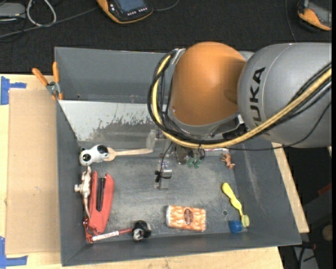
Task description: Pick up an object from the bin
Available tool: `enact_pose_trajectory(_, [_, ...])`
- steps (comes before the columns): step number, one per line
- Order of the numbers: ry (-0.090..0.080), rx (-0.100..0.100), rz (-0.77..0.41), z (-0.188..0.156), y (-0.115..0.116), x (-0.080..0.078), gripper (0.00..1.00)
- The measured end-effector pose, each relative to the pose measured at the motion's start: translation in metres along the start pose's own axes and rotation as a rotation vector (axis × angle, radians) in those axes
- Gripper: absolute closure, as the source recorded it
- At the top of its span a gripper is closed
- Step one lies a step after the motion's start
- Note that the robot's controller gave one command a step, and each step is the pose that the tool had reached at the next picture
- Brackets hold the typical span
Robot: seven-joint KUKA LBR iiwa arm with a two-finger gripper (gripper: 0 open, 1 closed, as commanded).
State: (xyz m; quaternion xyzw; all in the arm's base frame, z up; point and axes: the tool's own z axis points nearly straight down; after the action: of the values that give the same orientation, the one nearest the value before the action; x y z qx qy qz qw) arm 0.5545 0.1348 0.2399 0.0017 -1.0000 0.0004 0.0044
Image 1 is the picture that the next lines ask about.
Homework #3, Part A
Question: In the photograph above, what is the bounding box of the brown toy animal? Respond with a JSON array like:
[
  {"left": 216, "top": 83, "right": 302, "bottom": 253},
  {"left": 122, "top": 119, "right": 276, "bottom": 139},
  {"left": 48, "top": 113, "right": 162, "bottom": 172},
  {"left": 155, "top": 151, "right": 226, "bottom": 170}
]
[{"left": 220, "top": 153, "right": 236, "bottom": 170}]

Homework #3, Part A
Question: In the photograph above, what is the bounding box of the white toy lizard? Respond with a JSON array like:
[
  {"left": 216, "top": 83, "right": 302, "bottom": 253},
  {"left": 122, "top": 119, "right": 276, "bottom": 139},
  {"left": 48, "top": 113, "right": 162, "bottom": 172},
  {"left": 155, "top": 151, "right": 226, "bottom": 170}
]
[{"left": 73, "top": 166, "right": 93, "bottom": 219}]

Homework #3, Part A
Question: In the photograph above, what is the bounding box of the brown cardboard board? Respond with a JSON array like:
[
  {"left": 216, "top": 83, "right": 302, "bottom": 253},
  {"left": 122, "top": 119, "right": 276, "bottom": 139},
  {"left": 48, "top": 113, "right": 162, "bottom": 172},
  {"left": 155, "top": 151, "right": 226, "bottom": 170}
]
[{"left": 4, "top": 88, "right": 62, "bottom": 256}]

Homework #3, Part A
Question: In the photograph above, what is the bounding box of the red and white strap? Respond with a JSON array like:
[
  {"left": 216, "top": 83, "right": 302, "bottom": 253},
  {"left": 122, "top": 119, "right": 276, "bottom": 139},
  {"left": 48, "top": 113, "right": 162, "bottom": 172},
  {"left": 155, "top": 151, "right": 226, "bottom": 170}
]
[{"left": 83, "top": 217, "right": 134, "bottom": 244}]

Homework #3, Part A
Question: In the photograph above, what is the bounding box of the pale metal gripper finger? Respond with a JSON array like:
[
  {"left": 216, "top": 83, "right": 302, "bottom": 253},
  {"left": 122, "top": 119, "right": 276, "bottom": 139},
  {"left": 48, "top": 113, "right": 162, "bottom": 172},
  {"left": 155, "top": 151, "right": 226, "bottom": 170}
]
[
  {"left": 153, "top": 161, "right": 173, "bottom": 191},
  {"left": 146, "top": 129, "right": 164, "bottom": 150}
]

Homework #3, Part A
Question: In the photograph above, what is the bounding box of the yellow toothbrush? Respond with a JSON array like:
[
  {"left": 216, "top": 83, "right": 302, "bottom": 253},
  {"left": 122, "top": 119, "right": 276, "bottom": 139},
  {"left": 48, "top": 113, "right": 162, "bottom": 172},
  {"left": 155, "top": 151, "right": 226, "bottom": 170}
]
[{"left": 221, "top": 182, "right": 250, "bottom": 228}]

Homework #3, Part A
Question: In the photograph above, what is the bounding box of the orange and white packet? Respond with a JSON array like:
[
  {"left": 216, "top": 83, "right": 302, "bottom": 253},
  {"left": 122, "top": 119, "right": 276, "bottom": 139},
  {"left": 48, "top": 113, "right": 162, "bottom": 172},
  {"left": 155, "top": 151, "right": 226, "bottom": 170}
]
[{"left": 165, "top": 205, "right": 207, "bottom": 233}]

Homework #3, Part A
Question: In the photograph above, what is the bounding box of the red stapler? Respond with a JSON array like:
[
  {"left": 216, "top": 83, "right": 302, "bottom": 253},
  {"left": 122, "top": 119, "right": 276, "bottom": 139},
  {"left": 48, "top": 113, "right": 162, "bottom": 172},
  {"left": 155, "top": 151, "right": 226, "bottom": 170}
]
[{"left": 86, "top": 170, "right": 115, "bottom": 235}]

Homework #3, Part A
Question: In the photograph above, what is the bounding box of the black and white panda toy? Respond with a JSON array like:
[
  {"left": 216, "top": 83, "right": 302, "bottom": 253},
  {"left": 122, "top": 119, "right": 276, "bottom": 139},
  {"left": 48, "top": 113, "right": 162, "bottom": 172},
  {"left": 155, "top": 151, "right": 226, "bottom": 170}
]
[{"left": 78, "top": 144, "right": 110, "bottom": 167}]

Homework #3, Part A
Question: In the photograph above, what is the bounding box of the grey metal bin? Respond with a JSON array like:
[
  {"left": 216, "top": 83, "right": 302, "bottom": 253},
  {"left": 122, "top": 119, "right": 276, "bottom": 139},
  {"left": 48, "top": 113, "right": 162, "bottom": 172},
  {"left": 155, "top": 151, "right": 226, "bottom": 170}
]
[{"left": 54, "top": 47, "right": 302, "bottom": 266}]

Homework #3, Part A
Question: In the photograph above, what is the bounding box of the pale wooden spoon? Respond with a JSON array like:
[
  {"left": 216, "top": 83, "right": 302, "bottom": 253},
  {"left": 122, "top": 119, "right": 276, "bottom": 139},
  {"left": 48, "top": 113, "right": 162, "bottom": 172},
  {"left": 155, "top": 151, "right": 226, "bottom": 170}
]
[{"left": 103, "top": 147, "right": 154, "bottom": 162}]

